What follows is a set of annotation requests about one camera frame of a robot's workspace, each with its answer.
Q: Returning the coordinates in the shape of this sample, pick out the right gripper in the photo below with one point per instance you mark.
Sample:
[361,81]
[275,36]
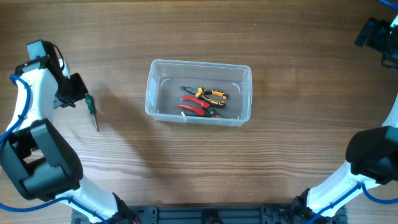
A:
[364,32]

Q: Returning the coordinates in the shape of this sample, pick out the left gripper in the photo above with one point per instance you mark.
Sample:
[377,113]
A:
[74,88]

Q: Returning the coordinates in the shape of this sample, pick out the green handle screwdriver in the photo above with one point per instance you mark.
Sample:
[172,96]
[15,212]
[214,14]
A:
[91,106]

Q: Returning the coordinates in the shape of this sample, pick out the orange black needle-nose pliers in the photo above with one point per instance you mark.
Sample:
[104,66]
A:
[202,94]

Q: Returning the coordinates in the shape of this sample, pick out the red handle wire stripper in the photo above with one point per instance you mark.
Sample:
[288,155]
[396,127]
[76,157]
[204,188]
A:
[204,107]

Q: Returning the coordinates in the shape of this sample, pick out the black red screwdriver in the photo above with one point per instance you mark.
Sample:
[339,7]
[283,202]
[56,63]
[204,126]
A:
[203,116]

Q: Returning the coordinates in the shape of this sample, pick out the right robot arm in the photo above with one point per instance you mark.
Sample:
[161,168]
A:
[371,155]

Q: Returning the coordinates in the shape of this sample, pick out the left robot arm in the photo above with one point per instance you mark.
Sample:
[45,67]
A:
[35,156]

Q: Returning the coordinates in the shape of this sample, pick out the clear plastic container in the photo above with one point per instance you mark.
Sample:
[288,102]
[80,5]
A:
[164,94]

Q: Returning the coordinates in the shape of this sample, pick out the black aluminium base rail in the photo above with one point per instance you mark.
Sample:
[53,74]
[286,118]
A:
[264,214]

